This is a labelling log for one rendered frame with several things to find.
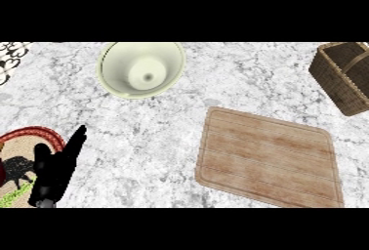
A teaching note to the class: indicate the wooden cutting board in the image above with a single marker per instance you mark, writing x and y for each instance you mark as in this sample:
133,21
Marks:
269,159

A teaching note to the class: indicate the brown wicker basket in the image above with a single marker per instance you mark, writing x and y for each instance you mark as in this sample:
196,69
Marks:
342,76

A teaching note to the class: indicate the round red-rimmed rooster placemat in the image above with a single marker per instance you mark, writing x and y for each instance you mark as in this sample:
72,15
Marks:
19,162

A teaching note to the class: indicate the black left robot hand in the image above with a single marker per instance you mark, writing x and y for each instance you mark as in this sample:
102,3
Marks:
55,169

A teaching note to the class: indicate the pale green bowl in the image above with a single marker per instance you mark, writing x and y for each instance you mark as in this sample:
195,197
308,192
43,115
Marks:
142,69

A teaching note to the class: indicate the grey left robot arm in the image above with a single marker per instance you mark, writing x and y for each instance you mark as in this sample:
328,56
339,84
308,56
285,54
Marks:
46,204

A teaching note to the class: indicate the white black-patterned cloth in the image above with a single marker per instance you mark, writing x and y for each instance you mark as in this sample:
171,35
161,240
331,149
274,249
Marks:
10,58

